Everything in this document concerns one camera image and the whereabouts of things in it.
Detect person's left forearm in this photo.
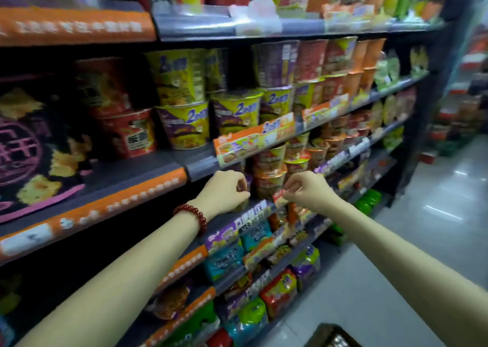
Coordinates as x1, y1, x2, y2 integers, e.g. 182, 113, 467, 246
15, 203, 206, 347

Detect person's left hand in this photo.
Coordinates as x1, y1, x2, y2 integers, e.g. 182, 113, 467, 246
194, 170, 251, 218

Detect white plastic shelf tag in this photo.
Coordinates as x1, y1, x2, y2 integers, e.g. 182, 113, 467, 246
228, 0, 283, 37

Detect red noodle cup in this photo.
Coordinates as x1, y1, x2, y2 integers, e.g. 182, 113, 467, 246
75, 58, 132, 118
96, 108, 158, 159

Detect group of yellow purple noodle cups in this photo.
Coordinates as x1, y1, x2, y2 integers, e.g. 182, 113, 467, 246
145, 47, 295, 151

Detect person's right hand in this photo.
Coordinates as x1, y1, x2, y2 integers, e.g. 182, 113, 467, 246
282, 171, 344, 216

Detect green snack packets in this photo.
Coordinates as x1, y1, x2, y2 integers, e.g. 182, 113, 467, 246
374, 46, 430, 91

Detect red bead bracelet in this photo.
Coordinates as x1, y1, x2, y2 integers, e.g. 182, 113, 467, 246
173, 204, 209, 236

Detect row of red orange noodle cups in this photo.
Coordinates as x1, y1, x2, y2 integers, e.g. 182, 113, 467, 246
295, 37, 387, 103

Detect stack of small noodle bowls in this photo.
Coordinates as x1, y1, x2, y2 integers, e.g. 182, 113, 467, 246
250, 110, 372, 202

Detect orange shelf edge strip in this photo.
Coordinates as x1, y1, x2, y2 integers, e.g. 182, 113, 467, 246
0, 168, 188, 264

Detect black flower print bag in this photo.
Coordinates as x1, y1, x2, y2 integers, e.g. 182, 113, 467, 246
0, 75, 95, 223

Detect orange promotional shelf label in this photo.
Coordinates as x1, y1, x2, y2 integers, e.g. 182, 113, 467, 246
213, 112, 297, 168

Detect brown cardboard box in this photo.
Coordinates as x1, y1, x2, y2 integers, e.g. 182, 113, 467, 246
304, 323, 362, 347

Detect green bottles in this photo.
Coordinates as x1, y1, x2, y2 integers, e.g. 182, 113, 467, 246
354, 188, 383, 217

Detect dark metal shelf unit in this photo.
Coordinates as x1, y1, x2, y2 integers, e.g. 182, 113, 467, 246
0, 0, 481, 347

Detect purple noodle cup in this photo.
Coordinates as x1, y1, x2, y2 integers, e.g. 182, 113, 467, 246
252, 40, 300, 89

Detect person's right forearm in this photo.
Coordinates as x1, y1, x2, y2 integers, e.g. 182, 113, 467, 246
324, 202, 488, 347

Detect orange shelf banner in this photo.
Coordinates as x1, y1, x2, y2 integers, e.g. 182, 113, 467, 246
0, 7, 157, 47

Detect pile of colourful noodle packets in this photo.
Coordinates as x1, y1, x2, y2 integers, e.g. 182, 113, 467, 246
147, 206, 322, 347

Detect background store shelves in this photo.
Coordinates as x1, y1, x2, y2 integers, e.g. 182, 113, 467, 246
419, 30, 488, 165

